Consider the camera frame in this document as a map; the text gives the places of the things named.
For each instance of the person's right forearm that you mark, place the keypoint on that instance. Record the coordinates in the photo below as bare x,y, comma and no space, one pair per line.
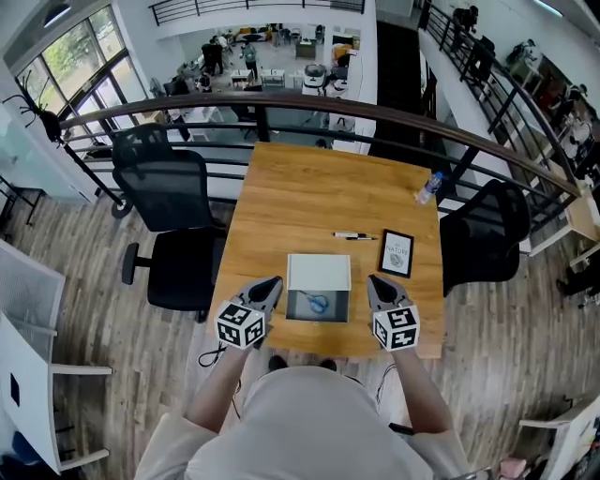
422,394

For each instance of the white mesh panel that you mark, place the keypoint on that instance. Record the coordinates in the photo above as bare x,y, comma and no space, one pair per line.
25,286

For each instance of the person's black left shoe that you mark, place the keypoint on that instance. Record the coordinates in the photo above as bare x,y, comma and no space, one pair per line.
277,362

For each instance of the dark curved balcony railing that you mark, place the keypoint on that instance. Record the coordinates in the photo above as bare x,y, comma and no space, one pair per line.
328,100

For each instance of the blue scissors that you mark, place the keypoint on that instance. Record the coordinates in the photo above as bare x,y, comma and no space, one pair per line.
319,303

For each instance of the person's left forearm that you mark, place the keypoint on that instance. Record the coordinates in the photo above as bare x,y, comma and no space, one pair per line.
216,391

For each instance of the white desk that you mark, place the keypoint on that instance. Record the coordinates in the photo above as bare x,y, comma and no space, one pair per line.
28,389

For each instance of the black pen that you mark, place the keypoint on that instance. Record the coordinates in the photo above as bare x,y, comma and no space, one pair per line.
361,238

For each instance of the black picture frame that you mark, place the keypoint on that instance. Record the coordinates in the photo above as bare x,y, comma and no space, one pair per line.
396,253

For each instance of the light wooden table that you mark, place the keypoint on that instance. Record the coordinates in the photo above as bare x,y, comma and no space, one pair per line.
583,220

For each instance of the black mesh office chair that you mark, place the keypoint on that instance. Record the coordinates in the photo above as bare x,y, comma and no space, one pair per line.
164,187
483,234

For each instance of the person's cream clothing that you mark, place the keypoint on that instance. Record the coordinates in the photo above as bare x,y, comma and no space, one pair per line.
309,422

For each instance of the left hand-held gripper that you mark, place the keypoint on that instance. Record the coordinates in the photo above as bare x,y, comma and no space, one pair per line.
240,324

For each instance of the white side table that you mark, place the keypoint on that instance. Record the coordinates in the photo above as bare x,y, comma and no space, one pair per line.
569,440

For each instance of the white marker pen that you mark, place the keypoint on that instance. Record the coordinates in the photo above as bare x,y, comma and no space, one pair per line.
349,234

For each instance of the person's black shoe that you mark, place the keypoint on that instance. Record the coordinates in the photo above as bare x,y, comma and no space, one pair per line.
277,362
329,364

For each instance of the person's black right shoe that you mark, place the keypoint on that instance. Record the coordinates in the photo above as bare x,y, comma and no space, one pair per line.
329,364

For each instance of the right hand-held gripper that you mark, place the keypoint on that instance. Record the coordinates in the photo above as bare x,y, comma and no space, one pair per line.
397,325

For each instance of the white box container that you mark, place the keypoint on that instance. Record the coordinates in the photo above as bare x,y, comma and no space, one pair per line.
319,276

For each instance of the clear water bottle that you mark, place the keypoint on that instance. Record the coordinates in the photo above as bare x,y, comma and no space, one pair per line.
427,190

